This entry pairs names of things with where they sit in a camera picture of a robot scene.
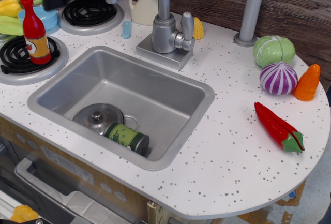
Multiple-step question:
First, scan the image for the silver pot lid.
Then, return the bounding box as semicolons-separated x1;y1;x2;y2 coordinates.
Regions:
73;103;124;135

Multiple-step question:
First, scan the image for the middle black stove burner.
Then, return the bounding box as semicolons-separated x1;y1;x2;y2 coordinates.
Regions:
58;0;124;36

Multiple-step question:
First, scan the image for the orange toy carrot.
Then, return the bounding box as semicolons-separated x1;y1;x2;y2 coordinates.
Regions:
293;64;321;101

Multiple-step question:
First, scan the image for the light green toy leaf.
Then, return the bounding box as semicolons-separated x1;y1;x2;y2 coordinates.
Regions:
0;16;23;36

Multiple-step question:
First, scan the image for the black stove burner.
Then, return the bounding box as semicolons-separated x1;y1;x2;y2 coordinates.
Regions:
58;0;124;36
1;36;69;85

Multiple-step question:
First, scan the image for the green toy cabbage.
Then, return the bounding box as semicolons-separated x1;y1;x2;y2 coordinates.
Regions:
253;35;296;68

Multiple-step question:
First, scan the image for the purple toy onion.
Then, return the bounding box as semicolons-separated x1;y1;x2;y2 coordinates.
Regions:
260;62;298;95

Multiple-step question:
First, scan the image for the silver toy faucet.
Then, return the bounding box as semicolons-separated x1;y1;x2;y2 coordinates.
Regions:
136;0;195;70

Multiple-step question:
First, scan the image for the grey oven door handle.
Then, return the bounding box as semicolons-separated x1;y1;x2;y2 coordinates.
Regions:
14;158;137;223

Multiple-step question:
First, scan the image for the red toy sauce bottle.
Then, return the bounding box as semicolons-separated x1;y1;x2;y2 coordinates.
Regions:
20;0;51;65

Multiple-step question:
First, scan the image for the green toy can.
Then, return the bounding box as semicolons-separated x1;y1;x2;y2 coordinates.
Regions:
103;122;149;156

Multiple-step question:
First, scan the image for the cream toy detergent jug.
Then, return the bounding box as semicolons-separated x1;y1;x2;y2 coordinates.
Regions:
129;0;158;26

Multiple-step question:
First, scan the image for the light blue toy bowl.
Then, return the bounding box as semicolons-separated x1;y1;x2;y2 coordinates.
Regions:
33;6;58;31

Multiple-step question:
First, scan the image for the yellow toy corn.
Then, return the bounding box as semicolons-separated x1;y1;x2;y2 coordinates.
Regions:
193;17;204;40

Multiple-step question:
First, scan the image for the red toy chili pepper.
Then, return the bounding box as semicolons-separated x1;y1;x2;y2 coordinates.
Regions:
254;102;305;153

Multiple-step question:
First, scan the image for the light blue toy handle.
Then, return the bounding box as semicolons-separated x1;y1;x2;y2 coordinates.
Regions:
122;21;131;39

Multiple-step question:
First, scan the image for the grey toy sink basin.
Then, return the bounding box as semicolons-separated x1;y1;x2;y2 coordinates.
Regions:
27;46;215;170

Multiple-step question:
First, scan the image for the front black stove burner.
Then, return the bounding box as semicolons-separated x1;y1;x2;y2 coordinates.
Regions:
1;36;69;85

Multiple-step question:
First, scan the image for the yellow toy bell pepper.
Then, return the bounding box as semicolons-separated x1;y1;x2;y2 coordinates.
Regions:
0;0;23;17

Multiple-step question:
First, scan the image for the yellow toy under counter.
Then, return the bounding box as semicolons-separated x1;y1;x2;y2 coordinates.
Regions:
10;205;39;223

